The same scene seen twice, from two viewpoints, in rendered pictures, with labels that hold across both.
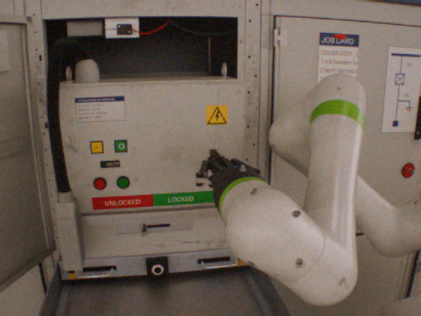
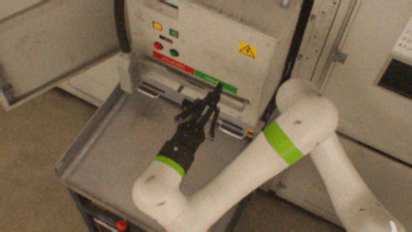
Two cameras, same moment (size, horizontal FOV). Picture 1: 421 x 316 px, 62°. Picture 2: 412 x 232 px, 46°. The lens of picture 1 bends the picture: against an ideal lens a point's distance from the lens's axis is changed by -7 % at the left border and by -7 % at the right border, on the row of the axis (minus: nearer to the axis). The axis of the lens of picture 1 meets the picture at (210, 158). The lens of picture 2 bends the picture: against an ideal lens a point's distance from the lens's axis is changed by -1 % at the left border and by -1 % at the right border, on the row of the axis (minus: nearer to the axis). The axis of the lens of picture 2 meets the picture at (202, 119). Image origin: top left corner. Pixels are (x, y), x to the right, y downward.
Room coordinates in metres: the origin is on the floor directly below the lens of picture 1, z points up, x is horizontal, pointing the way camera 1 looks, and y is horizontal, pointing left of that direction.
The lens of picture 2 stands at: (0.14, -0.44, 2.41)
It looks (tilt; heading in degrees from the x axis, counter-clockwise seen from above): 59 degrees down; 35
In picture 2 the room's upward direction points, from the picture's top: 4 degrees clockwise
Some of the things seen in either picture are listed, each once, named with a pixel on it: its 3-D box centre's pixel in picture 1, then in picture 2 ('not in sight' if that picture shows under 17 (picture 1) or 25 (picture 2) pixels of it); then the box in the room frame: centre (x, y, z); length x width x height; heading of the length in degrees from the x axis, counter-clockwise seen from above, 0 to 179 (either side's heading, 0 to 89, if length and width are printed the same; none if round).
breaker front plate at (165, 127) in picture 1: (152, 177); (194, 61); (0.92, 0.15, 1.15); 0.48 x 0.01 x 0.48; 100
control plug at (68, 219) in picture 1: (71, 232); (130, 70); (0.81, 0.34, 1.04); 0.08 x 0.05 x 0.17; 10
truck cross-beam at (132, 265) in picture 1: (156, 260); (194, 100); (0.93, 0.15, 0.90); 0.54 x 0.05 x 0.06; 100
